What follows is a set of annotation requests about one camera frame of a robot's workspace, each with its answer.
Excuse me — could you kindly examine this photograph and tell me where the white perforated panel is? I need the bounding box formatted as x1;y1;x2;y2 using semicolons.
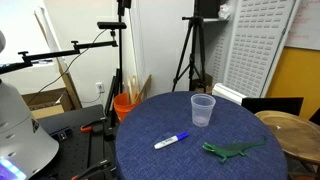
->
223;0;298;98

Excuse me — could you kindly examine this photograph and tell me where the black perforated workbench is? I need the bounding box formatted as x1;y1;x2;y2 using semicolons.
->
30;105;117;180

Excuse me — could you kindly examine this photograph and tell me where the black vertical stand pole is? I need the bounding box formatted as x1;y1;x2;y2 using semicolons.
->
105;0;131;118

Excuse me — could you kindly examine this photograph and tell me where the cardboard box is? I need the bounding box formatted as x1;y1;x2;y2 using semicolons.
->
23;88;74;119

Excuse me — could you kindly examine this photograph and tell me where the round blue fabric table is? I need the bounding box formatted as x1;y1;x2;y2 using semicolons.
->
116;92;287;180

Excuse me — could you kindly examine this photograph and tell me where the round wooden side table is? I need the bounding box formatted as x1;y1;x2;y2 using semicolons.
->
256;110;320;165

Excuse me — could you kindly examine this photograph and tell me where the clear plastic cup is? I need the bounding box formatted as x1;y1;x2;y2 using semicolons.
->
191;94;216;127

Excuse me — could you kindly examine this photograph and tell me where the orange black clamp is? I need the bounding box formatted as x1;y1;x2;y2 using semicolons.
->
80;119;107;133

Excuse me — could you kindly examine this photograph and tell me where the green toy lizard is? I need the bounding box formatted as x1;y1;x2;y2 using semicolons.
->
202;137;267;164

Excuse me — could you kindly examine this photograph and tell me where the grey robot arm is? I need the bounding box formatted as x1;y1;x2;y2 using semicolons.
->
0;80;59;180

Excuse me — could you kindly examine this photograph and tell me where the white wall outlet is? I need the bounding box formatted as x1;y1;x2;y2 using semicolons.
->
96;82;105;93

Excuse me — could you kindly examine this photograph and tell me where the black camera tripod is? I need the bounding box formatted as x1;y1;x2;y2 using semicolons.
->
172;16;206;91

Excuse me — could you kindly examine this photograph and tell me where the white marker with blue cap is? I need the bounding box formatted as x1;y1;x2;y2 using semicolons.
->
154;132;189;150

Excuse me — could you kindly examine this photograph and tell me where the black camera on boom arm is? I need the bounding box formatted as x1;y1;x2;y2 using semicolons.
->
97;22;127;30

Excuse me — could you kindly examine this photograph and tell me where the orange bucket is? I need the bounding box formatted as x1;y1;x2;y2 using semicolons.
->
113;93;139;122

